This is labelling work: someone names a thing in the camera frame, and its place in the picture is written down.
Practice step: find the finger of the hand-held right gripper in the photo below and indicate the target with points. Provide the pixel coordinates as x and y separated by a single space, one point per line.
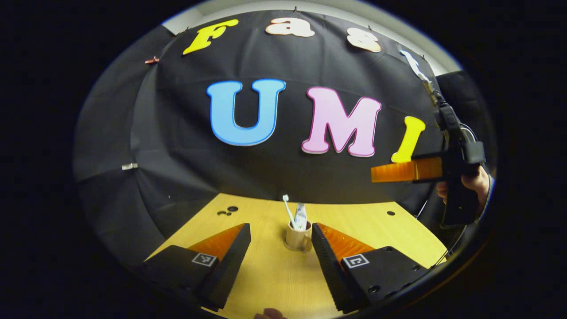
407 170

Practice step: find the silver clip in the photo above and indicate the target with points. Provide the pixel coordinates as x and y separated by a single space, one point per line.
129 166

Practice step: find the white toothpaste tube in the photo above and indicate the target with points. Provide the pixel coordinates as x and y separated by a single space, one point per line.
300 217

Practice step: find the red clip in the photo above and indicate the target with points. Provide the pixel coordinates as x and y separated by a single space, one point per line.
152 60

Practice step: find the beige cup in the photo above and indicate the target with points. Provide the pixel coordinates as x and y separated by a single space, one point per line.
294 239

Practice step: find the wooden desktop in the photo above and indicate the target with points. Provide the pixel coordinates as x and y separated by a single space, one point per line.
266 274

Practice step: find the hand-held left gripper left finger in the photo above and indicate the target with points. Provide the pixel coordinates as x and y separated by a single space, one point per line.
230 270

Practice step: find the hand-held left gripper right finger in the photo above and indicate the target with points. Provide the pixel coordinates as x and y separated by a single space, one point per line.
328 266

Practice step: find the pale green toothbrush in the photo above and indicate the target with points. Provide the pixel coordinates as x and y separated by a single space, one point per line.
288 210

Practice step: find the black backdrop cloth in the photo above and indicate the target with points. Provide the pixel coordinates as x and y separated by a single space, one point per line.
288 173

